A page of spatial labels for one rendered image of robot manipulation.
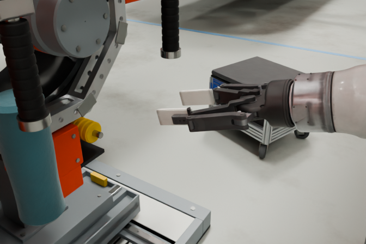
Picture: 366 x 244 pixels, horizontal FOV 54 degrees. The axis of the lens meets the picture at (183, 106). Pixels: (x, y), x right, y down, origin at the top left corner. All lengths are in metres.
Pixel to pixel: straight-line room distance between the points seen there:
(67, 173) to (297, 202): 0.96
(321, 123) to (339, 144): 1.44
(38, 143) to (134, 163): 1.06
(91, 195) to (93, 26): 0.67
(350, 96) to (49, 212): 0.56
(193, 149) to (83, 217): 0.79
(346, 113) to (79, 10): 0.44
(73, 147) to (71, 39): 0.34
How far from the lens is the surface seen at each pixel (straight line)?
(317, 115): 0.53
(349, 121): 0.52
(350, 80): 0.52
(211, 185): 1.56
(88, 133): 0.95
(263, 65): 1.89
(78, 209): 1.17
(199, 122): 0.56
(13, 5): 0.48
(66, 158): 0.90
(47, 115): 0.53
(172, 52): 0.74
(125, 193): 1.30
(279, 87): 0.55
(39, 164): 0.69
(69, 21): 0.63
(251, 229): 1.41
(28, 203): 0.74
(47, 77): 1.00
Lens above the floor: 1.01
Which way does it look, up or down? 28 degrees down
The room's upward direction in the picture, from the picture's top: straight up
